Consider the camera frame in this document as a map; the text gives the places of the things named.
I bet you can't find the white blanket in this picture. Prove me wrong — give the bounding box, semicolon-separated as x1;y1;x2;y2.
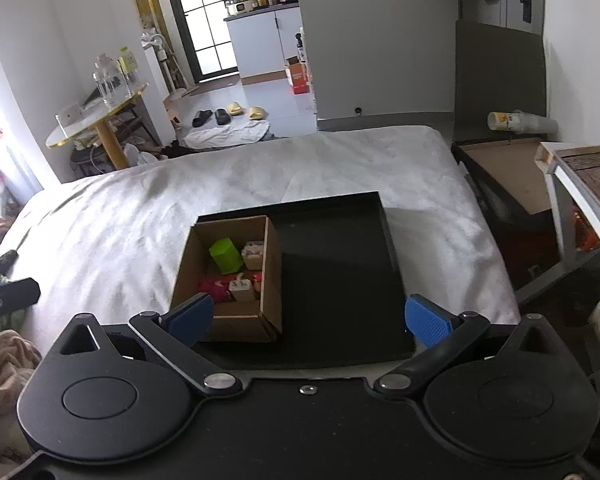
0;125;521;377

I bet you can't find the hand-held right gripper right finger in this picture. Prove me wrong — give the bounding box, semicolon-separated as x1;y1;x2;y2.
372;295;556;402

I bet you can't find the round gold-rimmed side table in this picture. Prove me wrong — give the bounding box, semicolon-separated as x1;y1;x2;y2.
45;82;150;171

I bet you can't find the black framed glass door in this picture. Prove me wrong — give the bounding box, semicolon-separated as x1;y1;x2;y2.
160;0;241;83

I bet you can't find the white plastic bag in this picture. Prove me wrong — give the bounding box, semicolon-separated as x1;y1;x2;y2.
125;142;158;165

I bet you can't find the clear glass bottle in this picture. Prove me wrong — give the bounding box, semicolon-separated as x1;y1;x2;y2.
92;55;123;106

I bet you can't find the orange cardboard box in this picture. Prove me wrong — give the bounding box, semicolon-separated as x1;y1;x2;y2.
285;57;312;95

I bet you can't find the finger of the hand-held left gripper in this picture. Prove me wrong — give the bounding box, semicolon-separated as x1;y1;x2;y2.
0;278;41;320

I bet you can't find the red dinosaur toy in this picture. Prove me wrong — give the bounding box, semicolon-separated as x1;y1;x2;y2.
197;277;231;303

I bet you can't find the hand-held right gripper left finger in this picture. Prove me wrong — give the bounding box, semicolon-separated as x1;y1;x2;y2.
55;294;245;402

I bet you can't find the black tray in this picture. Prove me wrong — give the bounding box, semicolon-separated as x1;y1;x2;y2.
196;191;416;368

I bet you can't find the yellow label bottle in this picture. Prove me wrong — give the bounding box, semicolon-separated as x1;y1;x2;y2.
117;46;138;83

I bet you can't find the grey flat board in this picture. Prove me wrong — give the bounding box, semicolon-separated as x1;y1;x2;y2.
452;19;551;143

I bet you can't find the white kitchen cabinet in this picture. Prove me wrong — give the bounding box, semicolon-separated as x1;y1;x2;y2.
225;4;306;86

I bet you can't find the beige cloth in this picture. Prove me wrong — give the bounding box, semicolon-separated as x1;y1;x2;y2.
0;330;43;426

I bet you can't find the brown cardboard box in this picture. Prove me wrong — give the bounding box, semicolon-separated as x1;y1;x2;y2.
169;215;284;343

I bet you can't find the stack of paper cups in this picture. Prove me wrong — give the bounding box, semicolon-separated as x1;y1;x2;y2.
487;109;558;136

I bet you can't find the black low cabinet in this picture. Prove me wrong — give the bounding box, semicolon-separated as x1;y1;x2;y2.
451;137;566;281

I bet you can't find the cube-shaped animal toy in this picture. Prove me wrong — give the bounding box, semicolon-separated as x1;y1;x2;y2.
241;241;267;271

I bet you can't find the white frame table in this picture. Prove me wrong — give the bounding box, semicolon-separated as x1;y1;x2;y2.
535;142;600;311

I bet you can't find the white charger plug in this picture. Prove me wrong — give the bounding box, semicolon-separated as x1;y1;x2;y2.
229;280;258;302

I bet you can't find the white pedestal fan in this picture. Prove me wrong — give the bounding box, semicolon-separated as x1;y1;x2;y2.
140;32;173;96

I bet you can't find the green hexagonal container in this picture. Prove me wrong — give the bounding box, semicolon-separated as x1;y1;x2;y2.
208;237;244;276

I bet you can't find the white floor mat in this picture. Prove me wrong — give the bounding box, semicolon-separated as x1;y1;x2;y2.
182;120;271;150

